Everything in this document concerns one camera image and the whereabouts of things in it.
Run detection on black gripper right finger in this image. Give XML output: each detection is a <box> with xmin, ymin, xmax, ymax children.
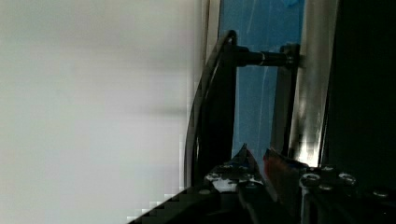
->
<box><xmin>263</xmin><ymin>148</ymin><xmax>359</xmax><ymax>224</ymax></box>

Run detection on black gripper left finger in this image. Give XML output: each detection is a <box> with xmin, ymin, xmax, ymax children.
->
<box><xmin>204</xmin><ymin>144</ymin><xmax>265</xmax><ymax>193</ymax></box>

